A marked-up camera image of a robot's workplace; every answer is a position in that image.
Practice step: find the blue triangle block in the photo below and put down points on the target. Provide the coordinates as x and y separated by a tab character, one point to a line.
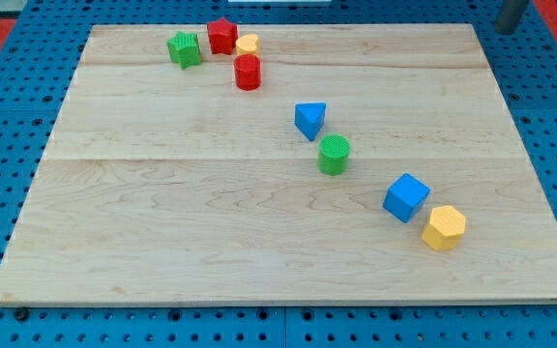
309	118

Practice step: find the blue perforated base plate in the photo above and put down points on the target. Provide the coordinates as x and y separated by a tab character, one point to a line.
36	67

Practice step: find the green cylinder block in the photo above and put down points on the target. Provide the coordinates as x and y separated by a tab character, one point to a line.
333	154

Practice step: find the green star block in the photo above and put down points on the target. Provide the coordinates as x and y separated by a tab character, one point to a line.
184	49

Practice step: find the blue cube block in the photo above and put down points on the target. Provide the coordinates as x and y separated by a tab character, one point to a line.
405	197

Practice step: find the yellow heart block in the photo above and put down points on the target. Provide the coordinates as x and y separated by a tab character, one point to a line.
248	44

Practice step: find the red cylinder block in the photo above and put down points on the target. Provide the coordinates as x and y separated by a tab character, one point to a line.
247	69

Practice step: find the yellow hexagon block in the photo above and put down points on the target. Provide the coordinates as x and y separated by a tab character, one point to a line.
444	228

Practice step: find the wooden board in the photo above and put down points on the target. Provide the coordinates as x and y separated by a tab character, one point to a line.
167	187

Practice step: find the red star block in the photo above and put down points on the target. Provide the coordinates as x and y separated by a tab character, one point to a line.
222	36

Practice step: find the grey metal pole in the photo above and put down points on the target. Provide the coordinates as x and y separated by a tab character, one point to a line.
509	16

